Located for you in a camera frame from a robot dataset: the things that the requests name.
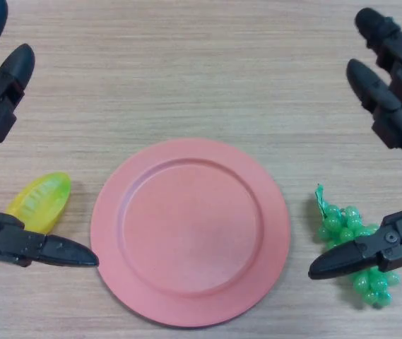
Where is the pink round plate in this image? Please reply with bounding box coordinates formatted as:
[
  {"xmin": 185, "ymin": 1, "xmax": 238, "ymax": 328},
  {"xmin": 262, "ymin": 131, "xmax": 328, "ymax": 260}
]
[{"xmin": 90, "ymin": 138, "xmax": 291, "ymax": 318}]

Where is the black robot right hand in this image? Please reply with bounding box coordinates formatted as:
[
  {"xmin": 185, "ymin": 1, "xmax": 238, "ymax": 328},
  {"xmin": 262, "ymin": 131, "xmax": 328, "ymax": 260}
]
[{"xmin": 308, "ymin": 7, "xmax": 402, "ymax": 281}]

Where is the yellow green starfruit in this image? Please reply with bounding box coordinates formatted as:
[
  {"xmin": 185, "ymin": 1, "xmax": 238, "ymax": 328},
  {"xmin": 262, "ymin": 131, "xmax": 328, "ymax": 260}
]
[{"xmin": 5, "ymin": 170, "xmax": 72, "ymax": 235}]

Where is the green grapes bunch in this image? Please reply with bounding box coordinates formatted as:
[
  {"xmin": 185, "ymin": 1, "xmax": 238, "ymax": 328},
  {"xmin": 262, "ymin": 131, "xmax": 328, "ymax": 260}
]
[{"xmin": 314, "ymin": 183, "xmax": 401, "ymax": 309}]

